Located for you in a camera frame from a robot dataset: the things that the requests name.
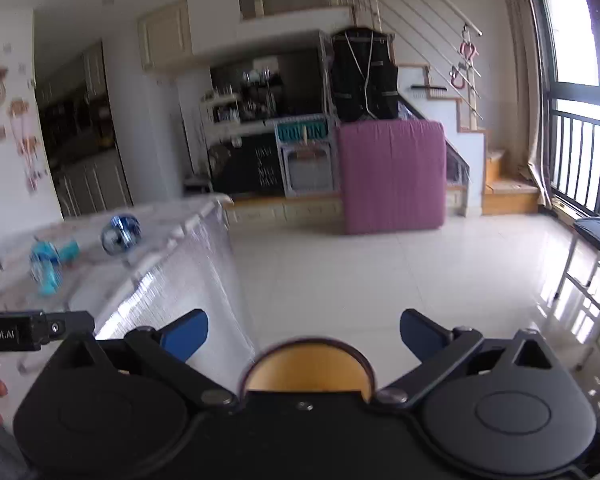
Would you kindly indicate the black chalkboard cabinet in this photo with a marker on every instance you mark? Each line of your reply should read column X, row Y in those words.
column 255, row 167

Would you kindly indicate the yellow bowl with dark rim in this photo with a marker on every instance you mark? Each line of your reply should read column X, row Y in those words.
column 305, row 370

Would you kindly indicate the white teal toy kitchen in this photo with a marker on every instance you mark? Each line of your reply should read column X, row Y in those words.
column 307, row 160

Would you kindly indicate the white wooden staircase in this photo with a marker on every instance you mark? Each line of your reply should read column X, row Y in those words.
column 480, row 170

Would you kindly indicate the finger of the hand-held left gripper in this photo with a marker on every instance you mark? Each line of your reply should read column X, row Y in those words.
column 67, row 322

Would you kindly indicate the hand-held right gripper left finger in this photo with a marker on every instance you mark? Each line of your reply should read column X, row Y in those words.
column 185, row 336

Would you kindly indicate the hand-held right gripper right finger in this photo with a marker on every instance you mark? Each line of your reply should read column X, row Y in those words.
column 420, row 332

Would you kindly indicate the red hanging ornaments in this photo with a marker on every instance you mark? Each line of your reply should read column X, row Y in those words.
column 467, row 65

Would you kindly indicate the white shelf rack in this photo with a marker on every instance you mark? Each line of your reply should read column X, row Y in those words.
column 222, row 110

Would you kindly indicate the blue white snack packet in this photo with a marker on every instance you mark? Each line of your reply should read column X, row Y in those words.
column 47, row 262

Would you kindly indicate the cream kitchen cabinets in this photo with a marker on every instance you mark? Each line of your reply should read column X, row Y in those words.
column 87, row 160

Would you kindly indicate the beige curtain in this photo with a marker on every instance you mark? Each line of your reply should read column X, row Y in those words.
column 527, row 85

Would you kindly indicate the wall decorations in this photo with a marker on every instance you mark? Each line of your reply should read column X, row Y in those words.
column 22, row 130

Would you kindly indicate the cream wall cabinet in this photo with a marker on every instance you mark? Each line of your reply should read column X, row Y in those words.
column 165, row 35

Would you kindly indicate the pink mattress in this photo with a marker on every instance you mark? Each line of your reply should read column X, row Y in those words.
column 392, row 177

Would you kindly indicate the black vest on hanger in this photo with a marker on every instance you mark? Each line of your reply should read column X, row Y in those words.
column 362, row 75

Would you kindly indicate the dark framed window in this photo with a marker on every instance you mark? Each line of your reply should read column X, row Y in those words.
column 580, row 110

